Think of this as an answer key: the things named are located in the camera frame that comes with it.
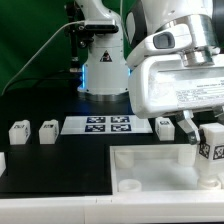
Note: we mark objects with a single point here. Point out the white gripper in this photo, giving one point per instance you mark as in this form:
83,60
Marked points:
162,85

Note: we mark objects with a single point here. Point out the white square tabletop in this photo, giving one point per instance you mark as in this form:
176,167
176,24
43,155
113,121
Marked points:
147,168

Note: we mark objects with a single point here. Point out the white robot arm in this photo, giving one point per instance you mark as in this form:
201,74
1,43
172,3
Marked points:
110,38

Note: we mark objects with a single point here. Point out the white marker base sheet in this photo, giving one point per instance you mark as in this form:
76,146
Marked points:
113,124

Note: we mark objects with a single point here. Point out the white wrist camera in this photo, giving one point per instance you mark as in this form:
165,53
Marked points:
171,40

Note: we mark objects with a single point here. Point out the white front obstacle wall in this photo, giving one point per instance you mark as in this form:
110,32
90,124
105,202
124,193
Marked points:
143,208

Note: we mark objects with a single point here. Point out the white obstacle wall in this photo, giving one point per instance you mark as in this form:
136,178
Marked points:
143,208
2,163

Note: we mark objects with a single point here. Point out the white left obstacle wall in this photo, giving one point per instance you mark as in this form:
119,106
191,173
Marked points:
2,163

